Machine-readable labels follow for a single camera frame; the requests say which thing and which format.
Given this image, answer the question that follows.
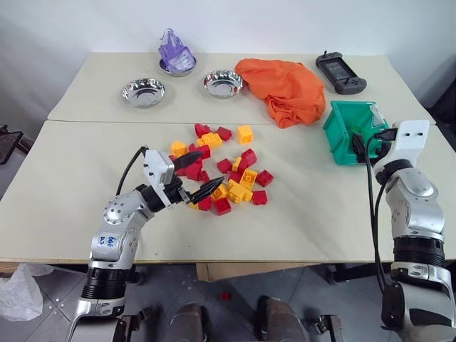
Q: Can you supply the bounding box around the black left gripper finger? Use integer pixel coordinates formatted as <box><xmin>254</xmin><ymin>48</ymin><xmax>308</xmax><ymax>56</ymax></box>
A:
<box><xmin>172</xmin><ymin>151</ymin><xmax>204</xmax><ymax>171</ymax></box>
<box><xmin>189</xmin><ymin>175</ymin><xmax>226</xmax><ymax>204</ymax></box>

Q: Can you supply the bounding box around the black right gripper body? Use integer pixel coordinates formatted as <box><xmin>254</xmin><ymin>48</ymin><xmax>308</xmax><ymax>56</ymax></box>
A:
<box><xmin>373</xmin><ymin>128</ymin><xmax>398</xmax><ymax>158</ymax></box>

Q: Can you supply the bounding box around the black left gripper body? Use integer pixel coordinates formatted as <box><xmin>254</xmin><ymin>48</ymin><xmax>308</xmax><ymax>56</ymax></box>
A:
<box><xmin>162</xmin><ymin>174</ymin><xmax>194</xmax><ymax>207</ymax></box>

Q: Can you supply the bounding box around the teal plastic bin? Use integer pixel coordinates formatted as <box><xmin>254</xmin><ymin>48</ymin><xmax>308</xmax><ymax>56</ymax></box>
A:
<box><xmin>322</xmin><ymin>100</ymin><xmax>390</xmax><ymax>167</ymax></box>

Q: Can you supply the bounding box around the black handheld game controller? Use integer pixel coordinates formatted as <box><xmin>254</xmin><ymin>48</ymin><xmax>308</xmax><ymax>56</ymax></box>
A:
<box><xmin>315</xmin><ymin>50</ymin><xmax>368</xmax><ymax>95</ymax></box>

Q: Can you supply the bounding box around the steel bowl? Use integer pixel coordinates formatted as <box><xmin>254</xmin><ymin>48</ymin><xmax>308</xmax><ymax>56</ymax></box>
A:
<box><xmin>203</xmin><ymin>69</ymin><xmax>246</xmax><ymax>99</ymax></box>
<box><xmin>158</xmin><ymin>53</ymin><xmax>198</xmax><ymax>77</ymax></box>
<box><xmin>120</xmin><ymin>77</ymin><xmax>167</xmax><ymax>108</ymax></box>

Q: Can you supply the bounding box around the orange cloth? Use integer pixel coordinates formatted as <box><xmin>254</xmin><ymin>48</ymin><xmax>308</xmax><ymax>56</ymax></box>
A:
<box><xmin>234</xmin><ymin>58</ymin><xmax>327</xmax><ymax>129</ymax></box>

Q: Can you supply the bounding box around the purple plastic bag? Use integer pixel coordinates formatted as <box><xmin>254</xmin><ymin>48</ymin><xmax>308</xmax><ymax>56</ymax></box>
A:
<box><xmin>157</xmin><ymin>28</ymin><xmax>197</xmax><ymax>73</ymax></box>

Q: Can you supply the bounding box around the dark rounded shape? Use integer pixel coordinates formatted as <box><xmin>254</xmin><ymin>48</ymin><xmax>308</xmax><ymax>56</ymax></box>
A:
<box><xmin>257</xmin><ymin>296</ymin><xmax>308</xmax><ymax>342</ymax></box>
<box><xmin>170</xmin><ymin>302</ymin><xmax>209</xmax><ymax>342</ymax></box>

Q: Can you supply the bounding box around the white plastic bag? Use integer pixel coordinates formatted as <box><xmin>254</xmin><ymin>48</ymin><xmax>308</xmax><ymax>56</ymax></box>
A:
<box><xmin>0</xmin><ymin>263</ymin><xmax>44</xmax><ymax>322</ymax></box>

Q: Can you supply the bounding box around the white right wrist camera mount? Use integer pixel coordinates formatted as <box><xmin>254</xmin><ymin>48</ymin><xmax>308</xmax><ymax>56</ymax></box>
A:
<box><xmin>372</xmin><ymin>120</ymin><xmax>430</xmax><ymax>168</ymax></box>

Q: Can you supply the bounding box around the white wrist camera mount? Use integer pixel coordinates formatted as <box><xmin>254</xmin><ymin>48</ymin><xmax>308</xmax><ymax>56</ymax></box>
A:
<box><xmin>372</xmin><ymin>120</ymin><xmax>430</xmax><ymax>168</ymax></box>
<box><xmin>142</xmin><ymin>149</ymin><xmax>178</xmax><ymax>207</ymax></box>

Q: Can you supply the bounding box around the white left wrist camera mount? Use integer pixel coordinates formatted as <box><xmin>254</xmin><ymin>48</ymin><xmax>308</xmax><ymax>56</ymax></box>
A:
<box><xmin>142</xmin><ymin>149</ymin><xmax>178</xmax><ymax>207</ymax></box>

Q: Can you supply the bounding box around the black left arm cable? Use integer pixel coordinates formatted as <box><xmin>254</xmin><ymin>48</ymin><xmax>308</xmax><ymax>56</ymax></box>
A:
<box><xmin>115</xmin><ymin>145</ymin><xmax>149</xmax><ymax>197</ymax></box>

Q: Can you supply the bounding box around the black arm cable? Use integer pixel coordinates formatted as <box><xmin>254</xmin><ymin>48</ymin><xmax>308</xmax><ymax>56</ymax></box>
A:
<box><xmin>115</xmin><ymin>145</ymin><xmax>149</xmax><ymax>197</ymax></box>
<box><xmin>364</xmin><ymin>132</ymin><xmax>397</xmax><ymax>296</ymax></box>

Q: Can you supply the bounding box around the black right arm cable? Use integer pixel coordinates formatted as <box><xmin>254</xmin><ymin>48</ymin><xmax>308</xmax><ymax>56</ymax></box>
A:
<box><xmin>364</xmin><ymin>132</ymin><xmax>397</xmax><ymax>296</ymax></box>

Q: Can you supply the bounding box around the black frame object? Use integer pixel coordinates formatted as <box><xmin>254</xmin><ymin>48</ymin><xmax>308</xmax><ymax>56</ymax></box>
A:
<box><xmin>0</xmin><ymin>124</ymin><xmax>24</xmax><ymax>165</ymax></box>

